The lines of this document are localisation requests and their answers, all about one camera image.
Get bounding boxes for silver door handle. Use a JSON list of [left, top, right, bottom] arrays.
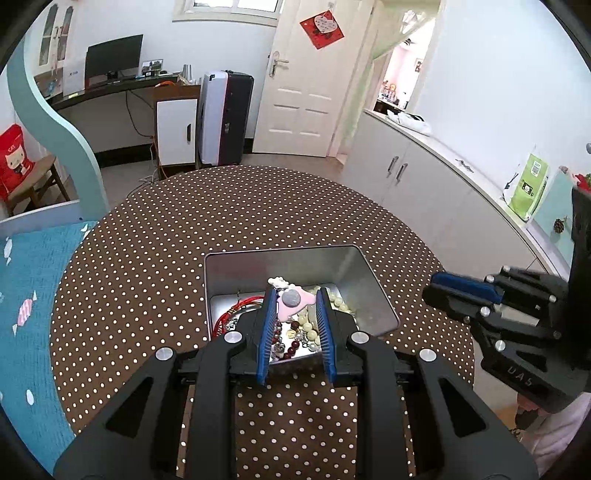
[[268, 51, 291, 78]]

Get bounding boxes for white drawer cabinet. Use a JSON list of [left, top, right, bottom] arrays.
[[154, 85, 201, 179]]

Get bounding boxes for red door decoration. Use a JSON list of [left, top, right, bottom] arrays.
[[299, 10, 346, 51]]

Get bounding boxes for teal bed frame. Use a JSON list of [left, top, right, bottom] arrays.
[[7, 41, 110, 223]]

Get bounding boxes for light green curtain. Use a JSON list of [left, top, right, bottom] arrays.
[[372, 0, 435, 62]]

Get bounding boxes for person's right hand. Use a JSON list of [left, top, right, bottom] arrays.
[[513, 395, 544, 433]]

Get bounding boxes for window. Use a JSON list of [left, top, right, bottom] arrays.
[[173, 0, 301, 24]]

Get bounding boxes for red string bracelet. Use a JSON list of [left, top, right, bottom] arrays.
[[213, 298, 267, 336]]

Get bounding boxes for white cloth bag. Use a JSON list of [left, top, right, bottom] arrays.
[[387, 111, 433, 137]]

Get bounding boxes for white glass-door cabinet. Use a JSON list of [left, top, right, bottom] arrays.
[[36, 0, 75, 65]]

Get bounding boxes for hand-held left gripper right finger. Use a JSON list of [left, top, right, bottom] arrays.
[[315, 288, 539, 480]]

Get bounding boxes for red cat-print bag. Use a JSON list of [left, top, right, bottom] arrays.
[[0, 124, 34, 202]]

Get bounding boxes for blue printed blanket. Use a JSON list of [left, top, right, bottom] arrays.
[[0, 220, 99, 462]]

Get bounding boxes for white door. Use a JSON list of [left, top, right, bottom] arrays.
[[253, 0, 370, 158]]

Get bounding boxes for orange cable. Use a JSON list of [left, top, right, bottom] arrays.
[[127, 80, 182, 182]]

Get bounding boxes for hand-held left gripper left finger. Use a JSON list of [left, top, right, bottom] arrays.
[[53, 287, 280, 480]]

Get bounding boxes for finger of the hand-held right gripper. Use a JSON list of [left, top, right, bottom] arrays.
[[422, 284, 562, 361], [433, 265, 570, 306]]

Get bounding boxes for dark suitcase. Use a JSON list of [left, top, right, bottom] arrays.
[[217, 70, 255, 166]]

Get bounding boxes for round polka-dot table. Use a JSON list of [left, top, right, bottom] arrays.
[[48, 165, 476, 480]]

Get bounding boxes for grey metal box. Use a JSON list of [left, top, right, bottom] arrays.
[[203, 246, 400, 365]]

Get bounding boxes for white counter cabinet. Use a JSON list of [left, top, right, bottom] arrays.
[[342, 108, 573, 283]]

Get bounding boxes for person's right forearm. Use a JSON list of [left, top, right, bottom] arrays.
[[522, 392, 591, 478]]

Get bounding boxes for white box on desk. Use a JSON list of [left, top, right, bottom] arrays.
[[62, 69, 86, 97]]

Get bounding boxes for pale yellow bead bracelet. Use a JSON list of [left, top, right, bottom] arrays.
[[295, 286, 358, 354]]

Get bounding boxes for shelf figurines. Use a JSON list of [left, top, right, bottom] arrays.
[[379, 80, 410, 110]]

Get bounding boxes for dark red bead bracelet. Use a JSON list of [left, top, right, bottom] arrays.
[[271, 322, 306, 361]]

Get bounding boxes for pink hair clip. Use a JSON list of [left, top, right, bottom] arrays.
[[276, 285, 318, 322]]

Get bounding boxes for light blue board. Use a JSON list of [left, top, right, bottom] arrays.
[[536, 168, 579, 269]]

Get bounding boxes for wooden chair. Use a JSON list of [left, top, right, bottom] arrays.
[[4, 154, 71, 216]]

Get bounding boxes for green white bag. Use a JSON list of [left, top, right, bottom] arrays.
[[502, 145, 551, 221]]

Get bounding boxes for dark desk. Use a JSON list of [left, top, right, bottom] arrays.
[[48, 74, 202, 162]]

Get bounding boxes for black computer monitor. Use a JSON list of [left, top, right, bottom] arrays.
[[85, 34, 144, 85]]

